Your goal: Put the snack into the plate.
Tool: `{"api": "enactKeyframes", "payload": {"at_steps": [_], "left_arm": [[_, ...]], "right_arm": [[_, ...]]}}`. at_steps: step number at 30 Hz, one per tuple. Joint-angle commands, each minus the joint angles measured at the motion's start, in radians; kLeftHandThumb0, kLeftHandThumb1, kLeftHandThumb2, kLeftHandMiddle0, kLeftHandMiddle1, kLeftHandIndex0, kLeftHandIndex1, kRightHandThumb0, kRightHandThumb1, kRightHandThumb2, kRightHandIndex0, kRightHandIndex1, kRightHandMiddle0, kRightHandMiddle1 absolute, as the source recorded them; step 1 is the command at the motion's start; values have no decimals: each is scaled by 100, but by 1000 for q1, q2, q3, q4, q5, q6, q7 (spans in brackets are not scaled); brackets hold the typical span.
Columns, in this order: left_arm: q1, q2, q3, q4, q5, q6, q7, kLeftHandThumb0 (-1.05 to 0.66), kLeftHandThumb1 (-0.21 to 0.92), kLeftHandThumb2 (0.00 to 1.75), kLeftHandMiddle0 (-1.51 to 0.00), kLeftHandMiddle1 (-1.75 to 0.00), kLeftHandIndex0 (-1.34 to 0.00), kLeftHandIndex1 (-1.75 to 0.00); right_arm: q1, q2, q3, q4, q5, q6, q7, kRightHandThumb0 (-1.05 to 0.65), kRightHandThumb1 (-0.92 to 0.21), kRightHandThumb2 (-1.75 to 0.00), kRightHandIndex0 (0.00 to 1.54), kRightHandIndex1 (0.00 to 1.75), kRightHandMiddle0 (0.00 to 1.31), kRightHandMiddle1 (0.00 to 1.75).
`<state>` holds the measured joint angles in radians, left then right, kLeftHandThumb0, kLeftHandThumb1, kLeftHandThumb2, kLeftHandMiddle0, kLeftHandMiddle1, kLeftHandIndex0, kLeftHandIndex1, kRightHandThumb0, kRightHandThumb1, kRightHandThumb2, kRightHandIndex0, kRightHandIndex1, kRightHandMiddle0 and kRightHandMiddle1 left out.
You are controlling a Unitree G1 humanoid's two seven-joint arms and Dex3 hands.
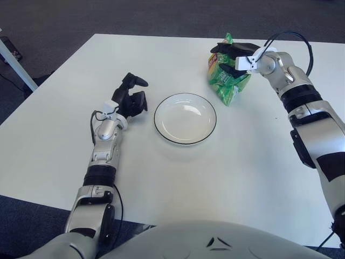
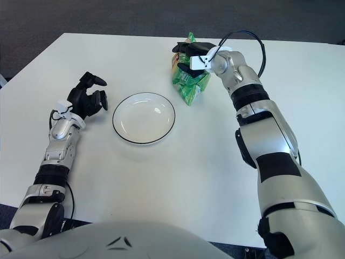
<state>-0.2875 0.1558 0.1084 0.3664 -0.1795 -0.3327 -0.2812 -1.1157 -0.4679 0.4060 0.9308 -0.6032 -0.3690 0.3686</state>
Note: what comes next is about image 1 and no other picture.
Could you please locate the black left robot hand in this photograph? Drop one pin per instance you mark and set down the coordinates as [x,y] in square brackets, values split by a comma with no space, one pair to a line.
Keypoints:
[125,99]

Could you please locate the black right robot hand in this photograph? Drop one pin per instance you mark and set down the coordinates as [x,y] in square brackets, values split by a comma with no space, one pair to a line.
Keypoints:
[242,48]

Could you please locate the green potato chips bag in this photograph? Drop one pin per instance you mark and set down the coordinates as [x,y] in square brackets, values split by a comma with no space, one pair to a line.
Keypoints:
[229,91]

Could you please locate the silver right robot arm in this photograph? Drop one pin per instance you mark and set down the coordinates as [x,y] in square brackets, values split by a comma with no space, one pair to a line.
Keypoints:
[310,113]

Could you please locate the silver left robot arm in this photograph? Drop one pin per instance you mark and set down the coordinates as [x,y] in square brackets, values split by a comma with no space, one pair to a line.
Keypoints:
[105,151]

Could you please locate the white plate with black rim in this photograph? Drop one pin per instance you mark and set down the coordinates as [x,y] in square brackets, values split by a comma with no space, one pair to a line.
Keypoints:
[184,121]

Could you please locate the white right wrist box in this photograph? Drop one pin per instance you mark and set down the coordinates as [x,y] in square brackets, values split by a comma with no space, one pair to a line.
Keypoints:
[244,63]

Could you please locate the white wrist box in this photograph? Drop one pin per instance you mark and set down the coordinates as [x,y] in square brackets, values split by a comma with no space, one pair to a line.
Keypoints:
[110,106]
[244,63]

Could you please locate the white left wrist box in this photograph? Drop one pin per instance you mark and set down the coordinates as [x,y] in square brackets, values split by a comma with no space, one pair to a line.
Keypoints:
[110,106]

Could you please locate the white table leg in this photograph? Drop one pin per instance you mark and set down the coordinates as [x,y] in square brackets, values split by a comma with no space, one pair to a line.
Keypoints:
[16,67]

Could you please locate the black object on floor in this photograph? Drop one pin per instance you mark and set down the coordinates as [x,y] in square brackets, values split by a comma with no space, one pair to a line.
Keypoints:
[12,50]

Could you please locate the grey robot torso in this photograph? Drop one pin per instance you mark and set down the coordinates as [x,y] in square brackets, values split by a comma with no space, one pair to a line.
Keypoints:
[188,240]

